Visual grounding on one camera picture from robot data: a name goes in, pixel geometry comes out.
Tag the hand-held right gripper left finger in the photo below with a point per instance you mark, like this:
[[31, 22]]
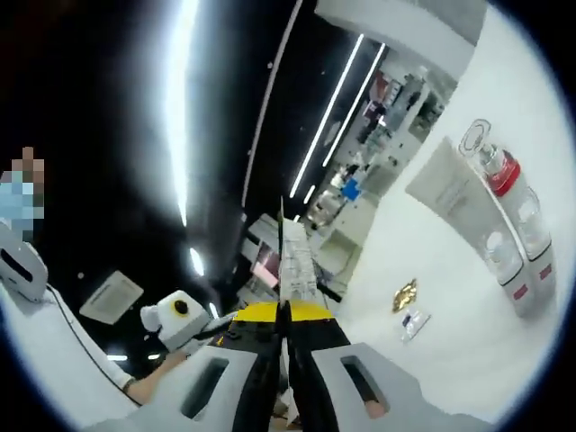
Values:
[[171, 396]]

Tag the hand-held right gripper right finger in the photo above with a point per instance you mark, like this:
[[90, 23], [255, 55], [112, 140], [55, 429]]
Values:
[[405, 405]]

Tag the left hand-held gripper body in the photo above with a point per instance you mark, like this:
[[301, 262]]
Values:
[[177, 326]]

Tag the small clear skincare sachet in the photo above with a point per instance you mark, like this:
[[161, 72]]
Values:
[[413, 325]]

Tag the green black skincare sachet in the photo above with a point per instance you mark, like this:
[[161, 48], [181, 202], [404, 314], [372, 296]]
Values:
[[299, 265]]

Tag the gold skincare sachet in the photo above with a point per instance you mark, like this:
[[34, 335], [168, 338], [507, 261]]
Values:
[[405, 294]]

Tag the white skincare tube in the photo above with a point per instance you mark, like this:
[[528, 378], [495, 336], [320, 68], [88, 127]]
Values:
[[445, 189]]

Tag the red collar skincare spray bottle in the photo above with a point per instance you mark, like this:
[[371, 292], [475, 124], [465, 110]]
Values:
[[504, 173]]

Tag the ceiling air conditioner vent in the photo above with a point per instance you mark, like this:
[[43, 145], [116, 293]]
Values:
[[112, 297]]

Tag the white worn device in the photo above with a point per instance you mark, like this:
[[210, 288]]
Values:
[[20, 270]]

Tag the blue box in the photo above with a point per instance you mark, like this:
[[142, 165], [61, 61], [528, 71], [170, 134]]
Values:
[[352, 189]]

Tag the ceiling light strip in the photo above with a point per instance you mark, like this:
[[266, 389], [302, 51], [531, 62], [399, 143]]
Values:
[[328, 112], [180, 112], [355, 108]]

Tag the white square pillar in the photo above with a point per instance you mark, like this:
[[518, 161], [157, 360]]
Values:
[[396, 18]]

